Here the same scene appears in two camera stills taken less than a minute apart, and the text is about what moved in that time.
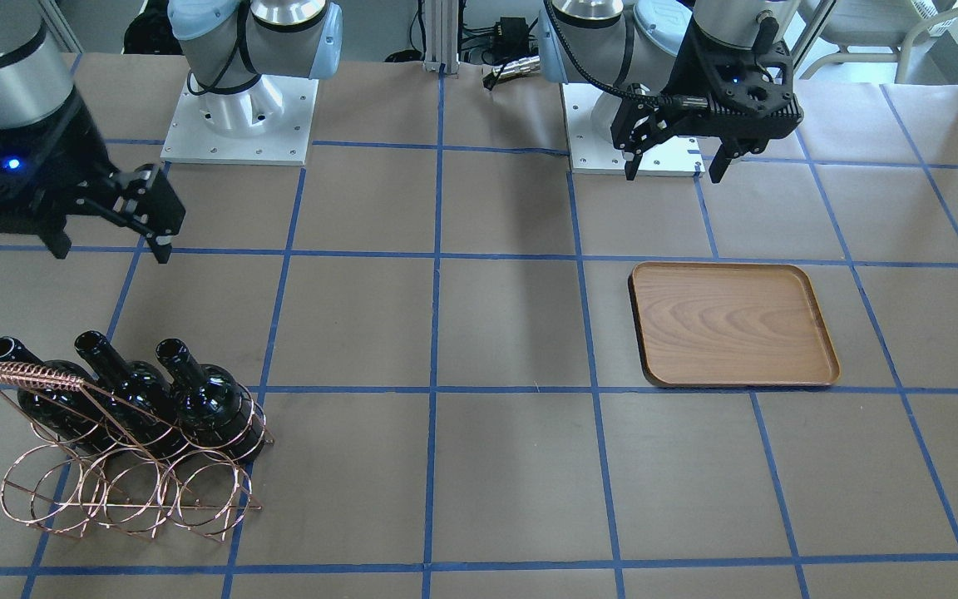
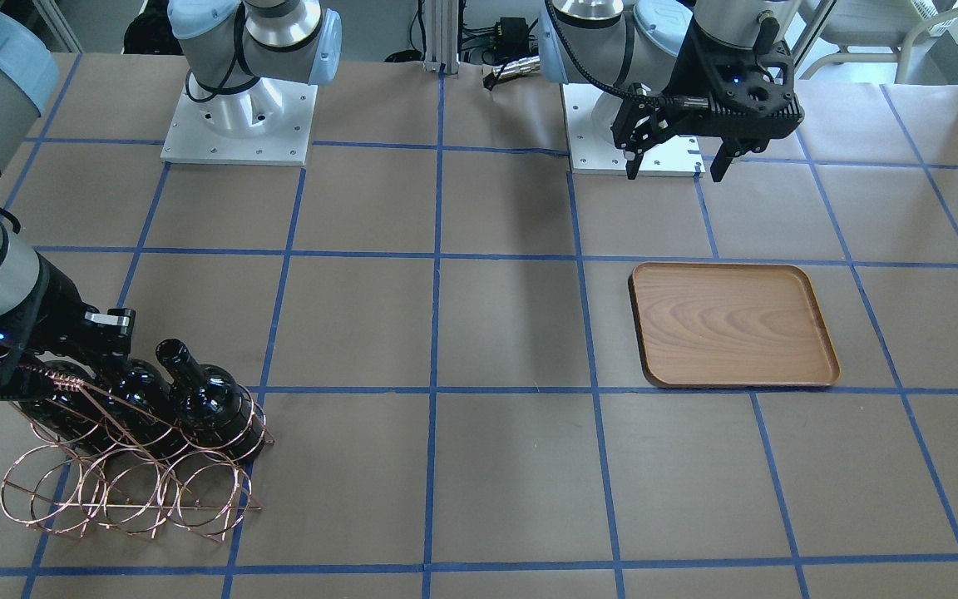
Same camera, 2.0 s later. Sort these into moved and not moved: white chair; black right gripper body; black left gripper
Moved: black right gripper body
Not moved: white chair; black left gripper
